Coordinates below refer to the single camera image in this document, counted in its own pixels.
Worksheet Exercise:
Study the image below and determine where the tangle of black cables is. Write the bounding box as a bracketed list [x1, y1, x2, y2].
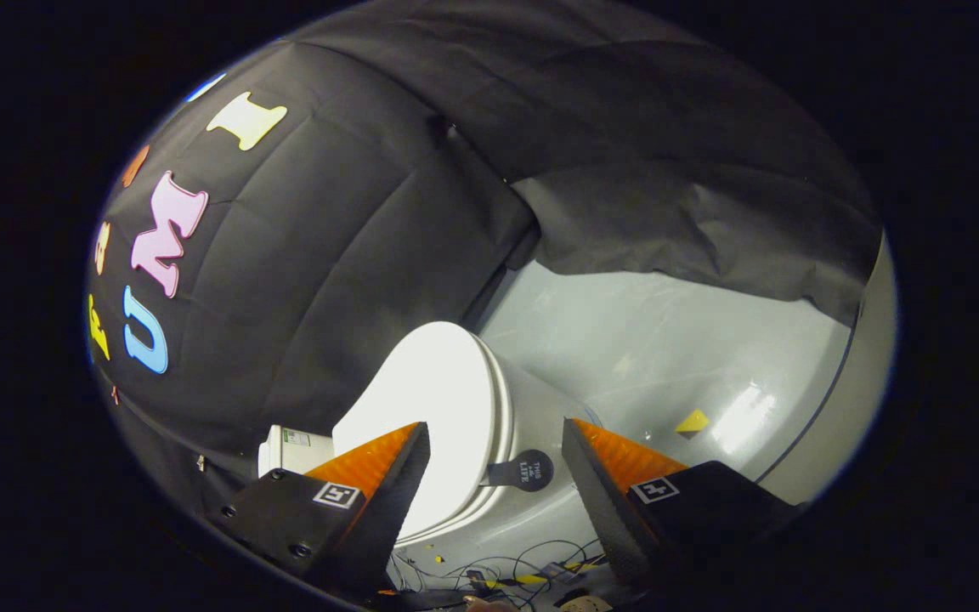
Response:
[388, 535, 611, 609]

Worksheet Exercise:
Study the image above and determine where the black lid lifter tab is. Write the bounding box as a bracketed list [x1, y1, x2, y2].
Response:
[479, 449, 556, 494]

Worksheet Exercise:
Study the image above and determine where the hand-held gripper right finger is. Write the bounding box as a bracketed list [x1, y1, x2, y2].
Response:
[563, 418, 801, 596]

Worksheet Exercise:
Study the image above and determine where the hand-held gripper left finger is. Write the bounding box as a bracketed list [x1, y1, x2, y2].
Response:
[205, 422, 431, 600]

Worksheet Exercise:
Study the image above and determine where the white toilet bowl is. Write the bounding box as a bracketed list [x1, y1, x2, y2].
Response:
[396, 338, 620, 547]

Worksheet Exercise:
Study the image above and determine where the white toilet lid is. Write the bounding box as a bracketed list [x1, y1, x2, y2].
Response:
[332, 321, 505, 541]

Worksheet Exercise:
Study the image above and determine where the black backdrop cloth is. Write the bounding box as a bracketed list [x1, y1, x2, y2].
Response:
[86, 0, 883, 521]

